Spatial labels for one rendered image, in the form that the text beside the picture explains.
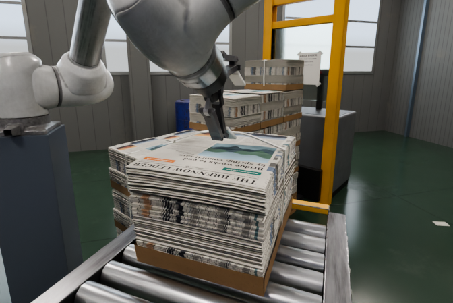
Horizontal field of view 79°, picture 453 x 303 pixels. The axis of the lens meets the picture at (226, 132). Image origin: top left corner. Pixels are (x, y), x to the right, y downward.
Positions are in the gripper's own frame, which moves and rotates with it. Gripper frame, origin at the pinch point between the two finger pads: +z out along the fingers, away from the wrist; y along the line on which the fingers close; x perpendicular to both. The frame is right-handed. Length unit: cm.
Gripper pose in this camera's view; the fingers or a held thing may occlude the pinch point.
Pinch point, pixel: (234, 108)
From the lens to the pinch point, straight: 68.5
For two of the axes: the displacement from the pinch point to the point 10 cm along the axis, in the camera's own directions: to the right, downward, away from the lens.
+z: 3.2, 2.7, 9.1
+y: -1.8, 9.6, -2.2
